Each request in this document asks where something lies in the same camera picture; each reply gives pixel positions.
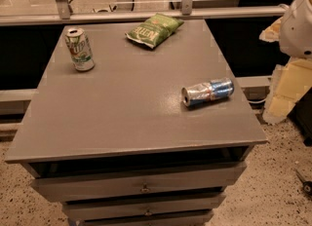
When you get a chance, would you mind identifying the grey drawer cabinet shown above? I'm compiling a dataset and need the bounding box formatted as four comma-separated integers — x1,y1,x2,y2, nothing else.
4,19,269,226

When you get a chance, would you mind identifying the grey drawer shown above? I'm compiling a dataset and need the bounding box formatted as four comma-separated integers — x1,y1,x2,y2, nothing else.
76,209,215,226
31,162,247,202
63,192,225,220

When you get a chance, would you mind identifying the silver blue redbull can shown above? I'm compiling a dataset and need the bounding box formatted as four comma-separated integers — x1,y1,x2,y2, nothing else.
181,77,234,107

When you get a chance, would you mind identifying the green white 7up can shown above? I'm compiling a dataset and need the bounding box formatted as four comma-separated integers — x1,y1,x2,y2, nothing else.
64,27,95,71

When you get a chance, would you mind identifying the middle grey drawer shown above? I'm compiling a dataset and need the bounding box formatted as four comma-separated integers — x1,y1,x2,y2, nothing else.
63,192,225,220

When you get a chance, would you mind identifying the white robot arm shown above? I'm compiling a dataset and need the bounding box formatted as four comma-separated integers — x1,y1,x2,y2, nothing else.
279,0,312,58

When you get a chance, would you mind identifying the green chip bag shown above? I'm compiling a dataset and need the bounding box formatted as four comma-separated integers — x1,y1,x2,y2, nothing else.
126,13,184,49

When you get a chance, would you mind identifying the grey metal railing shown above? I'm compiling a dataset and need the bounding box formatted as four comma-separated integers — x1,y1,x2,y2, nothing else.
0,0,291,27

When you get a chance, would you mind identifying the top grey drawer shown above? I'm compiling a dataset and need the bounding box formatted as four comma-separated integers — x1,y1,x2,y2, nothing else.
31,162,247,202

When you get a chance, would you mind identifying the black caster wheel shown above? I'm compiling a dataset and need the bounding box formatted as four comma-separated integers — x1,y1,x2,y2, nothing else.
295,169,312,196

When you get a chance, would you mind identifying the bottom grey drawer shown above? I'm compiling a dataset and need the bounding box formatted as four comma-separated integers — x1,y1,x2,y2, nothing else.
76,209,215,226

